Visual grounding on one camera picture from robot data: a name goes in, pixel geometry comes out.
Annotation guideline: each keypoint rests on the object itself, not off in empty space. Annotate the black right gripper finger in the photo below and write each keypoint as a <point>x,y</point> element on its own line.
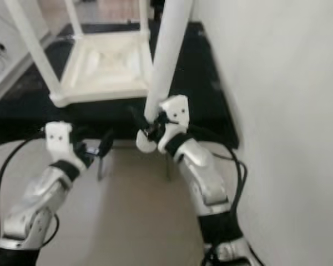
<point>140,121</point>

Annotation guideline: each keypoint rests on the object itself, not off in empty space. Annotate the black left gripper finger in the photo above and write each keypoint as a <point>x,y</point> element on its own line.
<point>105,144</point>

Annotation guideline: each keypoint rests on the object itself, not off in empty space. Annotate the white plastic table top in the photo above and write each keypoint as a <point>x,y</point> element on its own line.
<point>105,66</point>

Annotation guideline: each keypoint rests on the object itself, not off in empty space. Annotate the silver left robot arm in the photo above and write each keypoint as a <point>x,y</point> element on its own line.
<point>33,205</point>

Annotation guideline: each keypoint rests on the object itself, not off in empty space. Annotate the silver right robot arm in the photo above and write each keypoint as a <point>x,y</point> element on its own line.
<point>205,177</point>

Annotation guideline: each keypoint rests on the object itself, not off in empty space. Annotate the black tablecloth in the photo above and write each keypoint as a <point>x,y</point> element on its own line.
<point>22,119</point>

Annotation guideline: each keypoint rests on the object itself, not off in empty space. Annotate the beige striped table cloth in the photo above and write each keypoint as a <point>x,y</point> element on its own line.
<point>111,10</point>

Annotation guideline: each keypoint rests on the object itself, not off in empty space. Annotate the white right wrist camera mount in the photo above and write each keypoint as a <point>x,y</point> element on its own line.
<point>177,108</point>

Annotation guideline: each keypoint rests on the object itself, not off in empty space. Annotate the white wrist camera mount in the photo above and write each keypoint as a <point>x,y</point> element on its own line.
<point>177,108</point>
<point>61,138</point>

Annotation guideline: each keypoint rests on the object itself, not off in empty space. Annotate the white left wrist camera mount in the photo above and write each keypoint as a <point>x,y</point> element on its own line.
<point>61,138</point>

